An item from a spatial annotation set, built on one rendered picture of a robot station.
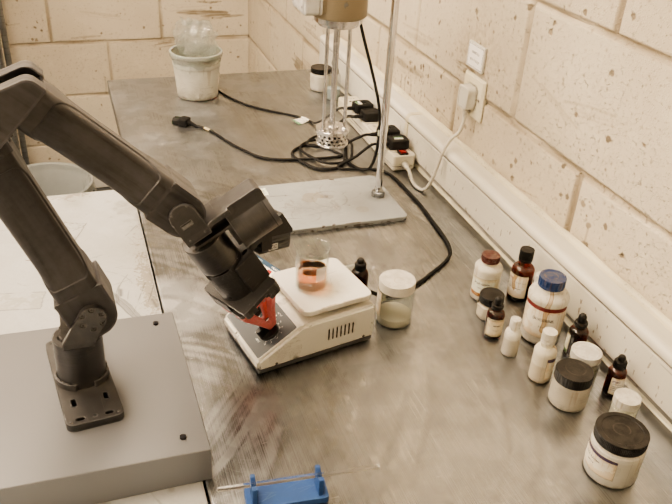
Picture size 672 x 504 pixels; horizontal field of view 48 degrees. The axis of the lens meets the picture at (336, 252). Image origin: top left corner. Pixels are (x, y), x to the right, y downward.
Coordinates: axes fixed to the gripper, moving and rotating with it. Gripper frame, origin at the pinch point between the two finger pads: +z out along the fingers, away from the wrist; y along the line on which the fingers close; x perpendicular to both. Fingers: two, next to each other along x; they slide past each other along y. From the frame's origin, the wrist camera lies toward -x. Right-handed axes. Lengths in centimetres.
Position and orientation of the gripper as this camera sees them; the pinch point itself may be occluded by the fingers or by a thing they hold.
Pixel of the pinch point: (268, 321)
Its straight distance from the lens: 112.3
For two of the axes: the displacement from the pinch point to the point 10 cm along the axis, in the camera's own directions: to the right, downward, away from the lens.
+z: 3.9, 6.3, 6.7
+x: -6.4, 7.1, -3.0
